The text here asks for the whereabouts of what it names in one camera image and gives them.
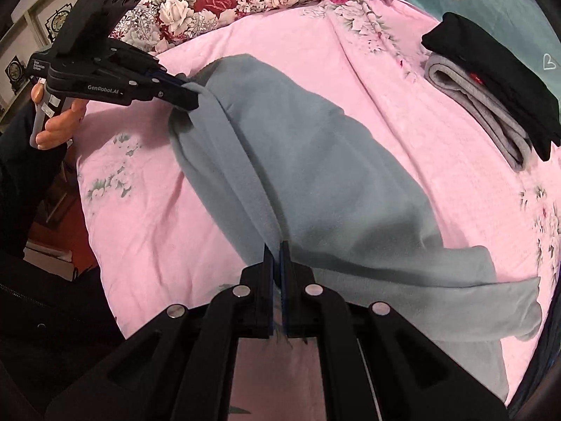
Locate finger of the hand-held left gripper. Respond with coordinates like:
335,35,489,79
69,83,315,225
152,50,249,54
128,74,201,112
109,41,183,82

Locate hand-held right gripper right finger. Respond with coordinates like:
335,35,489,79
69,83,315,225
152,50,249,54
279,240,511,421

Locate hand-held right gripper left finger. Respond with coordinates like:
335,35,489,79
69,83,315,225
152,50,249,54
44,242,276,421

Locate blue-grey fleece pants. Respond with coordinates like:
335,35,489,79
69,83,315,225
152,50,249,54
168,54,544,397

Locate person's left forearm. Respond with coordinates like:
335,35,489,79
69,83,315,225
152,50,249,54
0,107,71,259

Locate folded grey pants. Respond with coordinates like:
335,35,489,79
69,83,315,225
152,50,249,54
424,53,536,171

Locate folded black pants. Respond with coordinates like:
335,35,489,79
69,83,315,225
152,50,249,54
421,12,561,161

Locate person's left hand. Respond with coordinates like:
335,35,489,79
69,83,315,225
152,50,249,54
36,98,87,150

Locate pink floral bedsheet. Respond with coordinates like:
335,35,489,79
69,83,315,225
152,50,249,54
76,0,561,421

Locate brown wooden furniture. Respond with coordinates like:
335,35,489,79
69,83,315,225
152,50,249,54
24,145,99,281

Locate framed wall picture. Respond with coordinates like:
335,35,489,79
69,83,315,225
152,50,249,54
44,2,74,45
4,55,28,95

